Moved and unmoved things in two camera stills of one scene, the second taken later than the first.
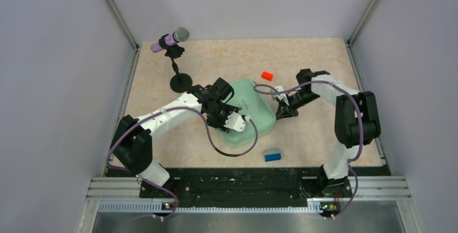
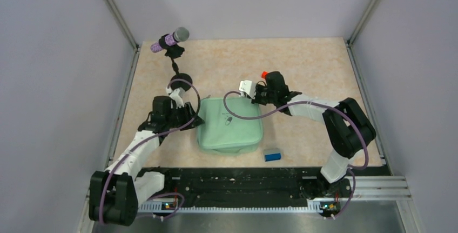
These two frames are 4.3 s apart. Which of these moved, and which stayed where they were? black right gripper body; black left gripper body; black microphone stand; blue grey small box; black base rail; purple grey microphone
Moved: black right gripper body; black left gripper body
Stayed: black microphone stand; black base rail; blue grey small box; purple grey microphone
